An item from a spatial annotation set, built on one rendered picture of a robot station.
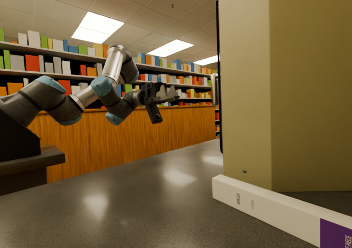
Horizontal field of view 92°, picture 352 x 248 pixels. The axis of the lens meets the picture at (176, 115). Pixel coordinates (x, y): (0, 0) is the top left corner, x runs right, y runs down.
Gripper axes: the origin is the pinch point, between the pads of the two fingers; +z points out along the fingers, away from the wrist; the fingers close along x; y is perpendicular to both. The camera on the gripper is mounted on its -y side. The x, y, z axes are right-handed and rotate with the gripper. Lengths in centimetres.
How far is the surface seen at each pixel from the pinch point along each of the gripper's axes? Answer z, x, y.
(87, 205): 10.9, -33.0, -20.7
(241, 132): 27.4, -5.0, -9.3
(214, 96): 17.5, -0.5, -0.6
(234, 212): 31.5, -16.0, -20.9
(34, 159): -40, -39, -20
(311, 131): 39.0, 0.6, -9.0
